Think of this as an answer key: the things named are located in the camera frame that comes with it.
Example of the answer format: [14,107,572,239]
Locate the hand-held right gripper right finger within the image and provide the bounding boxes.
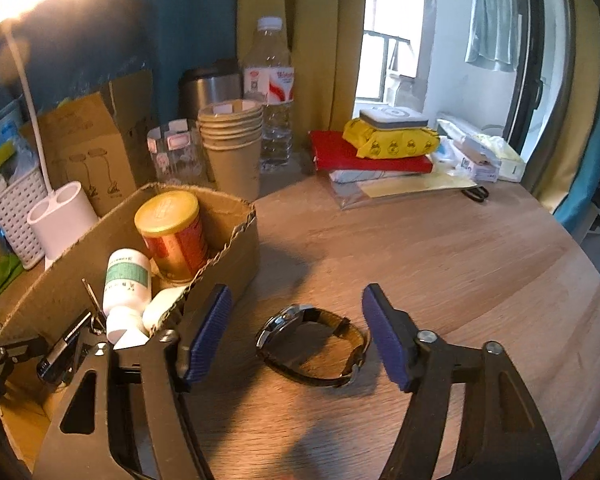
[362,283,562,480]

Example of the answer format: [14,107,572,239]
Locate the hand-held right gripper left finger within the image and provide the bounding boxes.
[32,283,233,480]

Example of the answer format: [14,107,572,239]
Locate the black flashlight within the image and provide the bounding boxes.
[36,310,93,381]

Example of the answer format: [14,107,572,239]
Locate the white earbuds case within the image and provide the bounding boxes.
[142,287,188,331]

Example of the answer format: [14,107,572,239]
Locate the wristwatch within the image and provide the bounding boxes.
[256,304,371,388]

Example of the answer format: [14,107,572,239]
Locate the cardboard box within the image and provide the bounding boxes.
[0,182,261,461]

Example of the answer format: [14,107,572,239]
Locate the white pill bottle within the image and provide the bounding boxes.
[102,248,153,347]

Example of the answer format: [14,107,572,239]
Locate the yellow lid jar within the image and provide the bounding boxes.
[134,190,211,283]

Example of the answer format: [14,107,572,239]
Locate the white plastic basket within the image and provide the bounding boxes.
[0,172,48,270]

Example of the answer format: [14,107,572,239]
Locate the white desk lamp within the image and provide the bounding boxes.
[0,0,100,271]

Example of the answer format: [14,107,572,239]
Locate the plastic folder with papers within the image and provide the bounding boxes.
[328,167,478,209]

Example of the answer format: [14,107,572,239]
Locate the stack of paper cups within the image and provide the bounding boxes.
[197,99,265,203]

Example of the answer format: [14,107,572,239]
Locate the clear glass jar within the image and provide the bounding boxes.
[146,119,211,188]

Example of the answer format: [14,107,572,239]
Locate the yellow printed packet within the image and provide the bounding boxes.
[342,117,441,159]

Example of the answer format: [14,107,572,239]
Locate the brown lamp carton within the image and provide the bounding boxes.
[20,70,155,218]

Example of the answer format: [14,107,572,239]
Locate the red flat package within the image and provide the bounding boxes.
[308,130,433,173]

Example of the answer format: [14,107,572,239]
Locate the clear water bottle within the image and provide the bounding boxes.
[244,16,297,173]

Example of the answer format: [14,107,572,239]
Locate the pale yellow tissue pack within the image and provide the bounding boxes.
[475,135,527,182]

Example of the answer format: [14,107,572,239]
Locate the white grey square device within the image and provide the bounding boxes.
[359,106,429,132]

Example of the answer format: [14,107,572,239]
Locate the steel kettle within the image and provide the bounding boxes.
[179,58,245,121]

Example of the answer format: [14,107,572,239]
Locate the white hanging bag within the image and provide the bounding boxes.
[385,37,418,103]

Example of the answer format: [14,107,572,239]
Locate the teal curtain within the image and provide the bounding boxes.
[0,0,245,126]
[552,10,600,246]

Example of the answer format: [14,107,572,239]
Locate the yellow curtain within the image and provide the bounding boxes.
[522,0,600,211]
[237,0,368,161]

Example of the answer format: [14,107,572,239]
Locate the hanging pale clothes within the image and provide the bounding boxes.
[465,0,523,73]

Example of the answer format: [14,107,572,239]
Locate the black sliding door frame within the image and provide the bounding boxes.
[505,0,573,151]

